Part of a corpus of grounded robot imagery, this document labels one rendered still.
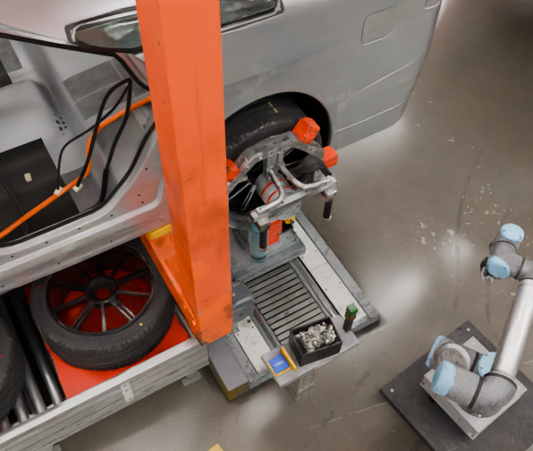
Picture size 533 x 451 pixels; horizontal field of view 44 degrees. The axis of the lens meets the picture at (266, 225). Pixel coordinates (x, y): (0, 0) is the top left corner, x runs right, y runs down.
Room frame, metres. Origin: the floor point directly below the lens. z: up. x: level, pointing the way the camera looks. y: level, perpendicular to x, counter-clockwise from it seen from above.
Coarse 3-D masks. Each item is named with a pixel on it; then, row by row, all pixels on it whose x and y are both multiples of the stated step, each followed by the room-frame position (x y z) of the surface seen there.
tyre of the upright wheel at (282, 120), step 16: (272, 96) 2.21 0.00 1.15; (288, 96) 2.31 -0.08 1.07; (240, 112) 2.08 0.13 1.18; (256, 112) 2.09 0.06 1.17; (272, 112) 2.09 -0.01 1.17; (288, 112) 2.13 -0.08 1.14; (240, 128) 2.00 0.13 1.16; (256, 128) 1.99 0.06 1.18; (272, 128) 2.02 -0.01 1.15; (288, 128) 2.06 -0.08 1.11; (240, 144) 1.93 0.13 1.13; (320, 144) 2.16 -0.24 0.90; (304, 176) 2.12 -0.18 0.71
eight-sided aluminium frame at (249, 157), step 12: (288, 132) 2.02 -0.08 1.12; (264, 144) 1.95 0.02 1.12; (276, 144) 1.95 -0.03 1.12; (288, 144) 1.96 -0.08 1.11; (300, 144) 2.00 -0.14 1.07; (312, 144) 2.05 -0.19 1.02; (240, 156) 1.90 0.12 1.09; (252, 156) 1.88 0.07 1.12; (264, 156) 1.90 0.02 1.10; (240, 168) 1.85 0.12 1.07; (240, 180) 1.84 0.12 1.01; (312, 180) 2.06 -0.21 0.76; (228, 192) 1.80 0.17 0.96; (228, 204) 1.80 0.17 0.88; (228, 216) 1.80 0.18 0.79; (240, 216) 1.89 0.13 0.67; (240, 228) 1.83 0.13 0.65
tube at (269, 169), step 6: (270, 162) 1.91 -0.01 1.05; (270, 168) 1.90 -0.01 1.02; (270, 174) 1.87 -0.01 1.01; (276, 180) 1.84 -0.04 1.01; (276, 186) 1.81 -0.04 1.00; (282, 186) 1.81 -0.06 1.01; (282, 192) 1.77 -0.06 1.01; (282, 198) 1.75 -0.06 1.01; (270, 204) 1.71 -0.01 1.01; (276, 204) 1.72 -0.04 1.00; (258, 210) 1.68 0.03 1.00; (264, 210) 1.68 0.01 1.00; (258, 216) 1.67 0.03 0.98
